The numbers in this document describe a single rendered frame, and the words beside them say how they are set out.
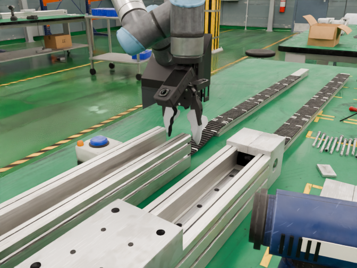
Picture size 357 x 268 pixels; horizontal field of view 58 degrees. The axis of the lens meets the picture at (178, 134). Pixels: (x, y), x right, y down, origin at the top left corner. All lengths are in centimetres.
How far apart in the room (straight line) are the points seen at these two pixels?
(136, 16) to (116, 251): 61
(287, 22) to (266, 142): 1130
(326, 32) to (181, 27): 222
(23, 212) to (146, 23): 51
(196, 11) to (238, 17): 1172
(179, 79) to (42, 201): 37
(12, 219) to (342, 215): 46
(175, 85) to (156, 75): 74
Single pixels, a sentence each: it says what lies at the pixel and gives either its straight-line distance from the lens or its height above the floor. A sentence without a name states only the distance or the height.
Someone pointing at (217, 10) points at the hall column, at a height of 84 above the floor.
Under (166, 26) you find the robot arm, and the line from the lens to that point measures 83.
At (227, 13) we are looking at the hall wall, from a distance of 1259.
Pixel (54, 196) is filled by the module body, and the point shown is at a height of 84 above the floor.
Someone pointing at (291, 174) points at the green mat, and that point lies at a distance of 80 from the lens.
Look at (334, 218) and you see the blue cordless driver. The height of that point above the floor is 99.
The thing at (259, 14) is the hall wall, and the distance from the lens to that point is 1220.
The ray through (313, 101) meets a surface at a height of 81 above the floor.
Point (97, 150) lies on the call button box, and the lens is 76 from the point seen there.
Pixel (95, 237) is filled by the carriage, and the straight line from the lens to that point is 41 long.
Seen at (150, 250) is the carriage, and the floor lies 90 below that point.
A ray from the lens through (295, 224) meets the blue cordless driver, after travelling 30.
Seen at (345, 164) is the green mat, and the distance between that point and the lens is 90.
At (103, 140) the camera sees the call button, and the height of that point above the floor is 85.
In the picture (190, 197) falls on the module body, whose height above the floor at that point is 84.
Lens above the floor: 116
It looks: 23 degrees down
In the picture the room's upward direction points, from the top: straight up
